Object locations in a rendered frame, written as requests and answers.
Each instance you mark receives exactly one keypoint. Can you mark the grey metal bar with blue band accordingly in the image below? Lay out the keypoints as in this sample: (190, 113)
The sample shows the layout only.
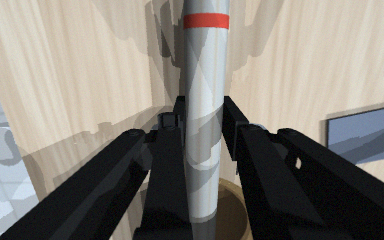
(206, 25)

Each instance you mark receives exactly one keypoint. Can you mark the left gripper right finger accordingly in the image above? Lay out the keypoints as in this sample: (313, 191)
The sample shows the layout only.
(335, 190)

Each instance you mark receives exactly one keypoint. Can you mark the grey rectangular rack with two cradles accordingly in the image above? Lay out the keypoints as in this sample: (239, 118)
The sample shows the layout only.
(358, 138)

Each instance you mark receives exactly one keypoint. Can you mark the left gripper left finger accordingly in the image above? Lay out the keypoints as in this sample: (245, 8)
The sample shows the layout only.
(90, 203)

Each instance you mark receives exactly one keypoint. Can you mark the tan paper roll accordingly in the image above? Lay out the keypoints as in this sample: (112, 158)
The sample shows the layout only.
(232, 221)

